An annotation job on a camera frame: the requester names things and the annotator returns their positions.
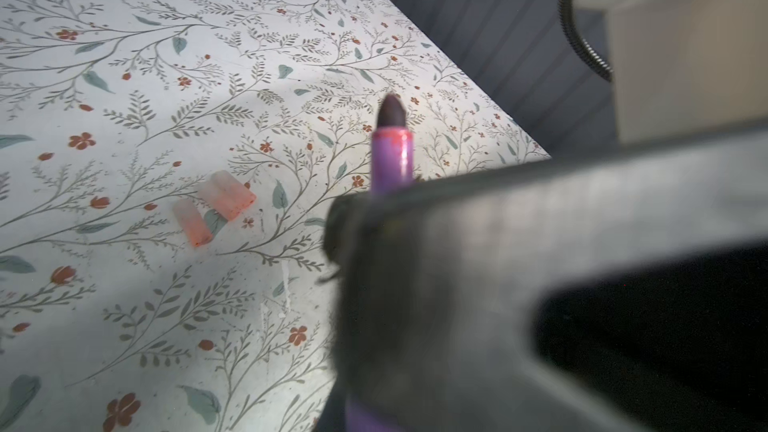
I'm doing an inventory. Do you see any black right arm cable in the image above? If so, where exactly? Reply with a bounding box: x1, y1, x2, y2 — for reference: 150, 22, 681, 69
557, 0, 613, 83

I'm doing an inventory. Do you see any clear pink pen cap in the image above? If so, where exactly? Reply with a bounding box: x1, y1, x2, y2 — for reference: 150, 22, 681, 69
197, 170, 257, 221
172, 198, 214, 248

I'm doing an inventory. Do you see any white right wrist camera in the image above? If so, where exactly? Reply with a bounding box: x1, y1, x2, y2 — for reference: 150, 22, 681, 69
574, 0, 767, 144

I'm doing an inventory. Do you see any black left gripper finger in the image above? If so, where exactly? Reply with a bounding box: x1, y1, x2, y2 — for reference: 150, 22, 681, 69
323, 123, 767, 431

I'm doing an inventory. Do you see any purple highlighter pen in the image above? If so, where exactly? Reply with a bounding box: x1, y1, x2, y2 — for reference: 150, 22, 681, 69
345, 94, 414, 432

